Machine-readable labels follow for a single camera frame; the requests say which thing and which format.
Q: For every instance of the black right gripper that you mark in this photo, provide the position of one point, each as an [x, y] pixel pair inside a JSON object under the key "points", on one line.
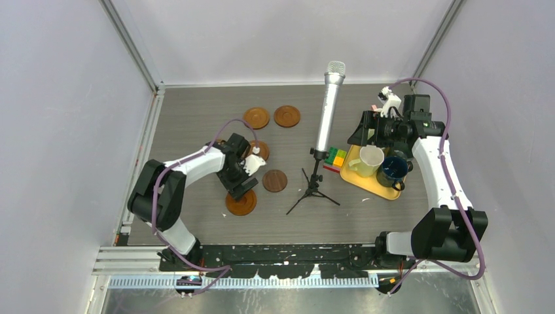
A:
{"points": [[372, 119]]}

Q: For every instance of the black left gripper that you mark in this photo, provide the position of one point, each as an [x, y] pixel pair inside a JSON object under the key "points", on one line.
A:
{"points": [[236, 188]]}

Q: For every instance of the brown wooden coaster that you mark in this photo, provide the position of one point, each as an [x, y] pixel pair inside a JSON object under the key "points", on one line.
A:
{"points": [[264, 150], [256, 117], [287, 116], [242, 207]]}

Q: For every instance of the cream yellow mug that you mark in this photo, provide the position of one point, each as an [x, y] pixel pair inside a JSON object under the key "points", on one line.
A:
{"points": [[366, 161]]}

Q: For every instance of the dark walnut wooden coaster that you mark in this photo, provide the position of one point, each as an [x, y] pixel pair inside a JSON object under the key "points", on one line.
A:
{"points": [[274, 180]]}

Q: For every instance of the yellow tray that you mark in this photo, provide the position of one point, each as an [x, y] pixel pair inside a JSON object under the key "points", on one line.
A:
{"points": [[370, 183]]}

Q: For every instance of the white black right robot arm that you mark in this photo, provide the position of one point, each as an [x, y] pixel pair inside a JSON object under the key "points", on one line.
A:
{"points": [[452, 229]]}

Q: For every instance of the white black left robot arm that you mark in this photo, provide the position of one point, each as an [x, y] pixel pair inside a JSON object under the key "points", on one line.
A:
{"points": [[157, 196]]}

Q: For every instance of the light green mug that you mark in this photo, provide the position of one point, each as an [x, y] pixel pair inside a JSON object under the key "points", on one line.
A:
{"points": [[374, 139]]}

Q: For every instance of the dark green mug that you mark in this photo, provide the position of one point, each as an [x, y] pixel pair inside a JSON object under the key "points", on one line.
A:
{"points": [[401, 154]]}

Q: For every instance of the dark blue mug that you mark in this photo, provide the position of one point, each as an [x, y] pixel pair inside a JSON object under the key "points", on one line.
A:
{"points": [[392, 172]]}

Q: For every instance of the colourful toy brick block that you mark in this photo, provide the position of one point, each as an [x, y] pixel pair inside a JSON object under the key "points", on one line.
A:
{"points": [[335, 159]]}

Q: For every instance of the black microphone tripod stand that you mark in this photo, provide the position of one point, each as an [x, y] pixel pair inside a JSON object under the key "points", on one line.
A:
{"points": [[313, 180]]}

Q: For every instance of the silver microphone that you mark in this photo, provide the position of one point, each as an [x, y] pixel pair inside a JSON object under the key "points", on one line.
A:
{"points": [[334, 78]]}

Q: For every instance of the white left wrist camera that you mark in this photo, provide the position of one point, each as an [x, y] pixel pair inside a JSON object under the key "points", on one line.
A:
{"points": [[253, 162]]}

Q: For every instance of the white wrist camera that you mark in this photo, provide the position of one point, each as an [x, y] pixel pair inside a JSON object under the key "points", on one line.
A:
{"points": [[253, 162], [390, 103]]}

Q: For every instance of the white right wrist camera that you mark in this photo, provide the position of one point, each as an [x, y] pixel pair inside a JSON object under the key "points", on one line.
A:
{"points": [[390, 103]]}

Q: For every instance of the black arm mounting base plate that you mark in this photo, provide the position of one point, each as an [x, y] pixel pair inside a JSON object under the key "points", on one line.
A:
{"points": [[334, 261]]}

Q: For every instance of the aluminium front rail frame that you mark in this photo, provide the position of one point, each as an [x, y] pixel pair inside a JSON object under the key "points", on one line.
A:
{"points": [[145, 267]]}

